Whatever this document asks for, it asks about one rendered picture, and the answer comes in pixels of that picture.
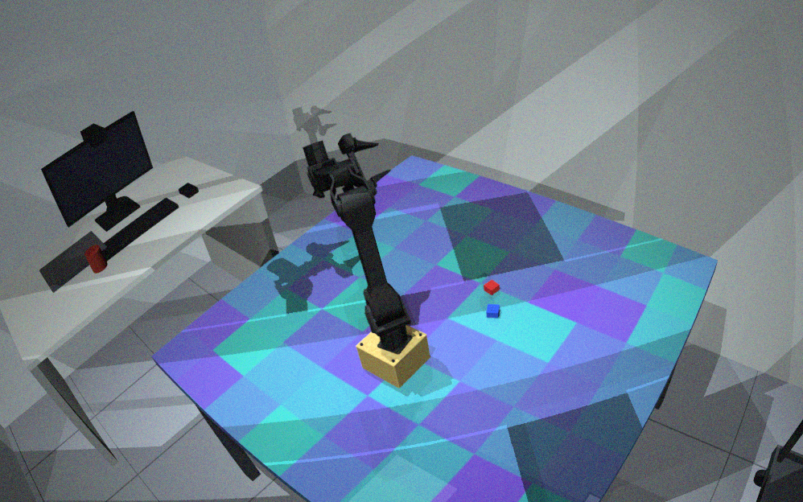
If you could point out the red block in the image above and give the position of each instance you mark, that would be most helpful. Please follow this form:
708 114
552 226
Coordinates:
491 287

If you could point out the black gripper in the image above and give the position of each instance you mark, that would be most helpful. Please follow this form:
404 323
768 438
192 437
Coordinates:
350 146

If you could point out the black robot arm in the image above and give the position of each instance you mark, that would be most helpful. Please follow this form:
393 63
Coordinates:
356 208

